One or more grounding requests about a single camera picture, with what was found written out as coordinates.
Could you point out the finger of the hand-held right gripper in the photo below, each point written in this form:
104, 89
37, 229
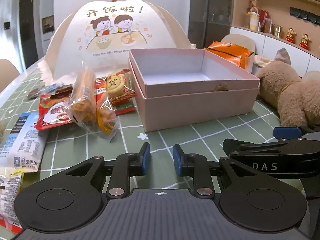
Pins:
286, 132
235, 145

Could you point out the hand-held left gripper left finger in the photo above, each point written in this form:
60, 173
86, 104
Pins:
146, 158

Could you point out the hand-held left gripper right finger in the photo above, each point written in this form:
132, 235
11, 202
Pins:
178, 160

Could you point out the small clear pastry packet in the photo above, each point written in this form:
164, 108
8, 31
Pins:
106, 120

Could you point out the pink cardboard box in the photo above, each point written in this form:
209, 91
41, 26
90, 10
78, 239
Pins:
195, 105

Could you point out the rice cracker packet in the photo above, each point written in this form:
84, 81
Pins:
117, 86

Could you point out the long red snack packet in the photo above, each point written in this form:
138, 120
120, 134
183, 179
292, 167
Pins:
100, 90

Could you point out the long clear cake packet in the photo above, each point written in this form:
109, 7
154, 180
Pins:
82, 97

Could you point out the small dark round snack packet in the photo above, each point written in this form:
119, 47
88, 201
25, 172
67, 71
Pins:
33, 94

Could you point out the green checked tablecloth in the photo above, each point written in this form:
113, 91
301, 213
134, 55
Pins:
200, 140

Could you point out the brown plush toy dog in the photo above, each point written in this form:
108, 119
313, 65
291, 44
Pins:
287, 95

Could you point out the white crumpled cloth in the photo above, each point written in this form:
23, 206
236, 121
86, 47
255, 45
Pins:
261, 61

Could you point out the white counter cabinet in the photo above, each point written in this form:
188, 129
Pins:
287, 50

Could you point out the golden red figurine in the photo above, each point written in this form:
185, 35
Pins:
305, 42
290, 36

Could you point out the orange snack bag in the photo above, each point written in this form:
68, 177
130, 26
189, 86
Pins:
225, 52

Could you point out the beige chair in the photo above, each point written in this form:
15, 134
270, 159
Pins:
240, 41
7, 72

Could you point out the metal tin can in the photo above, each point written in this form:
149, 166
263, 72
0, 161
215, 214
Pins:
277, 30

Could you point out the red and white snack packet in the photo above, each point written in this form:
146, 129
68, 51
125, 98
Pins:
53, 112

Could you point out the small brown strip snack packet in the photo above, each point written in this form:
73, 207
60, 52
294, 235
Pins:
63, 90

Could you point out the red gift box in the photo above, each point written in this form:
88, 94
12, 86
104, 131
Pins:
265, 20

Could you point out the jar with yellow lid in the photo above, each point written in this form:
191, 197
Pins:
253, 20

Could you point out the black hook rack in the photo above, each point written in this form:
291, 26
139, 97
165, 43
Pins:
305, 13

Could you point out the blue and white snack packet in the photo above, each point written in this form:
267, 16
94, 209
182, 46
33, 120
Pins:
25, 142

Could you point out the white cartoon food cover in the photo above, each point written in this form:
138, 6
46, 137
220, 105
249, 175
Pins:
112, 30

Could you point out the dark glass cabinet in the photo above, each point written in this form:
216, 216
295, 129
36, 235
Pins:
212, 12

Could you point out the white printed snack packet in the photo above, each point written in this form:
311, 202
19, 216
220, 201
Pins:
8, 195

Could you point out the dark door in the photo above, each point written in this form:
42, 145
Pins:
28, 27

